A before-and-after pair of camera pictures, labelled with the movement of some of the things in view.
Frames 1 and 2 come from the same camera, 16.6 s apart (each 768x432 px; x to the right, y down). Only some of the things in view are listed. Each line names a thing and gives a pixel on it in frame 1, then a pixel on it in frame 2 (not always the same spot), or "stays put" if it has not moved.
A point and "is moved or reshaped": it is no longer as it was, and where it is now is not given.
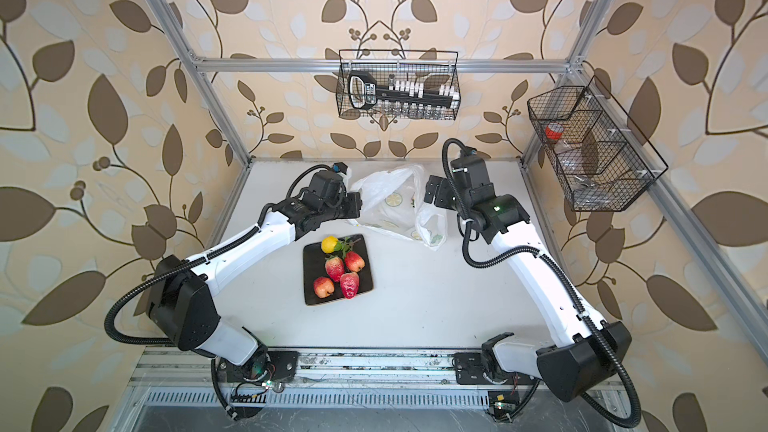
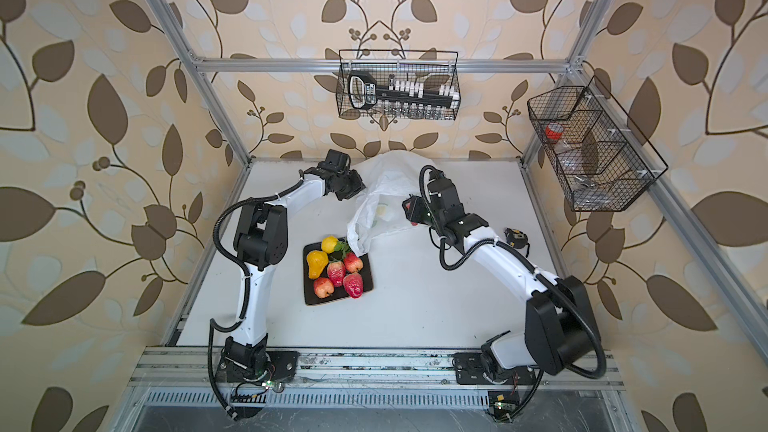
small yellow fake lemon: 328,244 stays put
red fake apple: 354,261 stays put
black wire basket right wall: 603,160 stays put
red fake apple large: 323,287 stays put
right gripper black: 445,185 -> 413,212
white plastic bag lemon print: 392,200 is moved or reshaped
